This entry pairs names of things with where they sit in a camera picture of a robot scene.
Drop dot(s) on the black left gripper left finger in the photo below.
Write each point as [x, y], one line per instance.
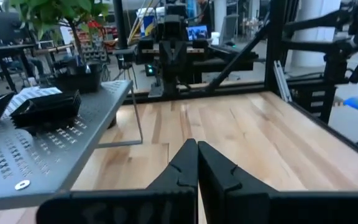
[179, 180]

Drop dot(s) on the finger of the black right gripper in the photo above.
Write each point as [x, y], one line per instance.
[166, 53]
[180, 53]

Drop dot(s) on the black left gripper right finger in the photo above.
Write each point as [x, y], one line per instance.
[228, 202]

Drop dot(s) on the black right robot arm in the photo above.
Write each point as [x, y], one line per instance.
[170, 88]

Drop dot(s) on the black power supply box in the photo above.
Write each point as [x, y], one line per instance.
[149, 70]

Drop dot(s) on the dark open laptop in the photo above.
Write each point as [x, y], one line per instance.
[197, 32]

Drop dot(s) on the blue yellow box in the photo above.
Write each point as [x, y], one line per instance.
[145, 21]

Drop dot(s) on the gray drawer parts cabinet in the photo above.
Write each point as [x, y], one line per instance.
[94, 49]

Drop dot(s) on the green leafy plant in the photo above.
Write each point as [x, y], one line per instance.
[48, 12]

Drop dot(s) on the silver aluminium profile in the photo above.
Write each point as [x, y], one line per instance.
[282, 81]

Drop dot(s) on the black office desk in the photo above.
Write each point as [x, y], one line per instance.
[14, 49]

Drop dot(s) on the black box white labels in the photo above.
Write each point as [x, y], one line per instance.
[317, 102]

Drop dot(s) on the gray perforated metal shelf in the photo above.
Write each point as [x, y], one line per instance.
[42, 161]

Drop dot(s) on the black computer monitor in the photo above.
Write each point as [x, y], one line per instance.
[8, 28]

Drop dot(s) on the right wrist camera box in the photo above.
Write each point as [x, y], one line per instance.
[172, 28]

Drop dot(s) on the black aluminium table frame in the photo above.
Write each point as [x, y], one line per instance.
[277, 46]

